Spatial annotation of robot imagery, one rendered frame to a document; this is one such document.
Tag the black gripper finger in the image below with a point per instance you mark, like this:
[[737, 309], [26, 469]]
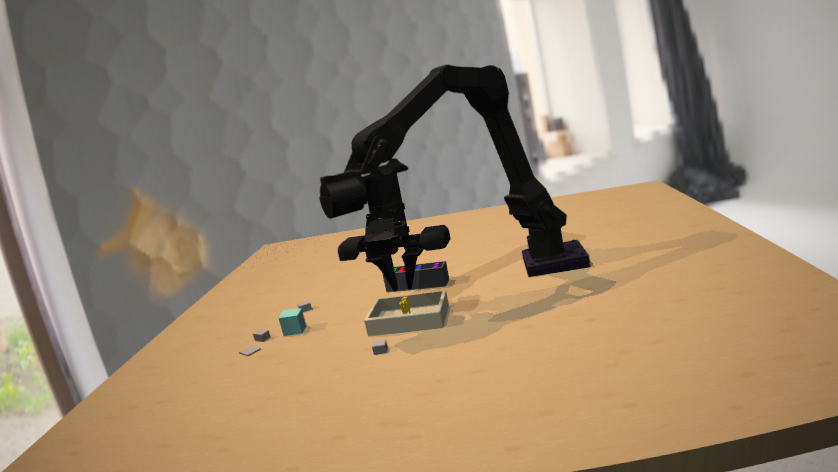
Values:
[[385, 264], [410, 263]]

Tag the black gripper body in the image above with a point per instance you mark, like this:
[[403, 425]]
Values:
[[431, 238]]

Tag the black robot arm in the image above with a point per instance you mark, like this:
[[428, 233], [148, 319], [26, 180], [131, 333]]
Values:
[[487, 92]]

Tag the teal cube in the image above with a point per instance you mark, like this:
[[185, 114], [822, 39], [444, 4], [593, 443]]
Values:
[[292, 322]]

